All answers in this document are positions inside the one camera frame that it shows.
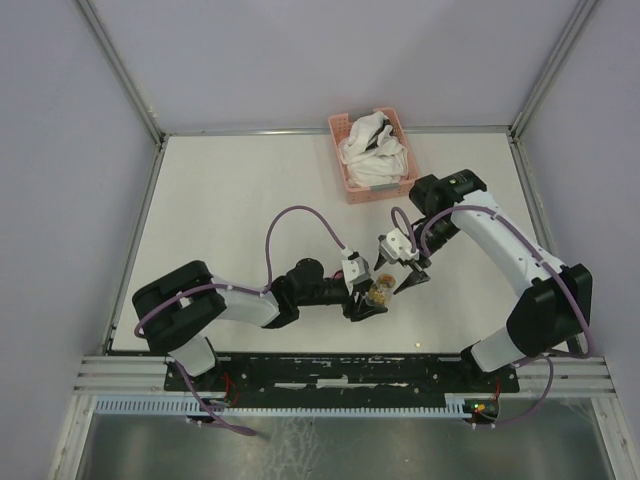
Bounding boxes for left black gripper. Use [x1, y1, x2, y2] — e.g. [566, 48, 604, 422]
[297, 278, 387, 322]

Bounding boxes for glass pill bottle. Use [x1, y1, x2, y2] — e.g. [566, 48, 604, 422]
[366, 274, 396, 307]

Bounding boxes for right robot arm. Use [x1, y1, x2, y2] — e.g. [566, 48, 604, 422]
[376, 169, 593, 391]

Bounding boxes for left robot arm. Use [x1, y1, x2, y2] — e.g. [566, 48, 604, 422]
[132, 256, 388, 390]

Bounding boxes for white cloth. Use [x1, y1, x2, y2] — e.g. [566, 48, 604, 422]
[338, 111, 409, 188]

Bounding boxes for pink plastic basket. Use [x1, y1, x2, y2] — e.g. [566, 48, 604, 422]
[328, 107, 420, 204]

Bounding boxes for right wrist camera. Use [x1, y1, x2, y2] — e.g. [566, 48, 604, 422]
[378, 228, 404, 264]

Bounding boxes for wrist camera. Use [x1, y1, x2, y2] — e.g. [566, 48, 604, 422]
[378, 228, 404, 264]
[341, 247, 370, 291]

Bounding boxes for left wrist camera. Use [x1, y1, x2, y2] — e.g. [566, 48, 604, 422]
[341, 247, 370, 291]

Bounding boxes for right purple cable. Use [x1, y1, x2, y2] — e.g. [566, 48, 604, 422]
[390, 202, 596, 429]

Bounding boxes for purple cable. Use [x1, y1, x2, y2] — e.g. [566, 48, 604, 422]
[134, 204, 359, 436]
[390, 202, 596, 429]

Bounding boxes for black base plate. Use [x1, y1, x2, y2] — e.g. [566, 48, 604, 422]
[193, 352, 520, 408]

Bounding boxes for white cable duct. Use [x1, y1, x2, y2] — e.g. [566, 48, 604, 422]
[94, 395, 471, 419]

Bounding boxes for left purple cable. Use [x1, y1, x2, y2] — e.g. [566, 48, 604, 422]
[134, 204, 359, 436]

